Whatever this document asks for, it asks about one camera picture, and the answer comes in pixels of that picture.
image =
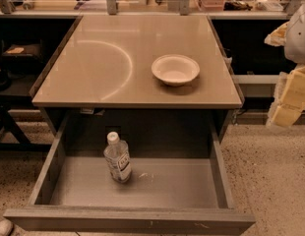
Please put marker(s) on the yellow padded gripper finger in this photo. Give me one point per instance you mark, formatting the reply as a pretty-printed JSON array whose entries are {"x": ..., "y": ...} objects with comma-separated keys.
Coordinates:
[
  {"x": 277, "y": 37},
  {"x": 289, "y": 99}
]

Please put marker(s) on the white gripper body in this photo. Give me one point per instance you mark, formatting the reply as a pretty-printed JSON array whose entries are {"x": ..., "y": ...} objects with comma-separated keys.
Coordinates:
[{"x": 299, "y": 38}]

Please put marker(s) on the clear plastic water bottle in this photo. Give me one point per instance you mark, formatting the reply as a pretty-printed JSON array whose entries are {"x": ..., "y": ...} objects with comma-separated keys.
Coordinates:
[{"x": 118, "y": 158}]

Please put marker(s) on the grey open top drawer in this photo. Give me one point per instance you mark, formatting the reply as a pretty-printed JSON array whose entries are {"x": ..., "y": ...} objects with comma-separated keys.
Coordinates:
[{"x": 178, "y": 183}]

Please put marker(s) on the grey cabinet with counter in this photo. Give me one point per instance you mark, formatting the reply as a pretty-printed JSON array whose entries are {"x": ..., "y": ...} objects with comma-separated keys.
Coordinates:
[{"x": 107, "y": 63}]

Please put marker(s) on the clear plastic container on bench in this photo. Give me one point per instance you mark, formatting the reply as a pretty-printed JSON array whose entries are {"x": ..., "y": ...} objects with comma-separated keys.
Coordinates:
[{"x": 268, "y": 5}]

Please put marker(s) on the white paper bowl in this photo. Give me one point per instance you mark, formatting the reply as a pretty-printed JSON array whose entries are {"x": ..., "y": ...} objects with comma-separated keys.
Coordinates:
[{"x": 175, "y": 70}]

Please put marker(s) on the white round object on floor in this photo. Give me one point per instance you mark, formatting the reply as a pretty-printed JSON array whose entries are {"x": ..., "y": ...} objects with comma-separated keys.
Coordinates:
[{"x": 6, "y": 227}]

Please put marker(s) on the black side table frame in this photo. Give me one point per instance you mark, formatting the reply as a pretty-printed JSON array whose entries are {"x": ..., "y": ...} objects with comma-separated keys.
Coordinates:
[{"x": 20, "y": 64}]

